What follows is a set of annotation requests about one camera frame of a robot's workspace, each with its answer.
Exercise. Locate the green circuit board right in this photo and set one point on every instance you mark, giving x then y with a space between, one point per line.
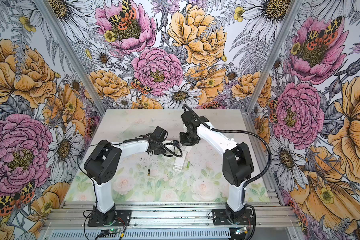
241 231

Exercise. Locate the aluminium corner post right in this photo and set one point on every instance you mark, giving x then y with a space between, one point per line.
287 24

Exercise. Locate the aluminium corner post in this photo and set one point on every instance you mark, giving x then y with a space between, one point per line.
57 29
287 24

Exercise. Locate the aluminium front rail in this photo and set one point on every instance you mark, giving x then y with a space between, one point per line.
173 215

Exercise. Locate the green circuit board left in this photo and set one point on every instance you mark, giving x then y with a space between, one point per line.
112 233

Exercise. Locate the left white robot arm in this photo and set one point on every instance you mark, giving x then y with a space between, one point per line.
102 163

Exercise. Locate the aluminium corner post left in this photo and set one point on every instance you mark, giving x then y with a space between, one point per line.
57 29

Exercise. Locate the white remote control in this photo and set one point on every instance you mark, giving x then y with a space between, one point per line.
179 162

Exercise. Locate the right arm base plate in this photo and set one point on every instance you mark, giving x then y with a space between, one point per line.
232 216

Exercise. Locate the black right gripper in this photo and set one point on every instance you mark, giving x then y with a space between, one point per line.
184 142

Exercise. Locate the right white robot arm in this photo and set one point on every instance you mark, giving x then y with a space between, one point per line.
237 164

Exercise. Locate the green circuit board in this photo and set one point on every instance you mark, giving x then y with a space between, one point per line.
241 231
112 233

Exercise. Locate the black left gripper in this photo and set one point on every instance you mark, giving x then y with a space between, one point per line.
161 151

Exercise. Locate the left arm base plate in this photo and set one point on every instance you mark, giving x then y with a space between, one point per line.
113 218

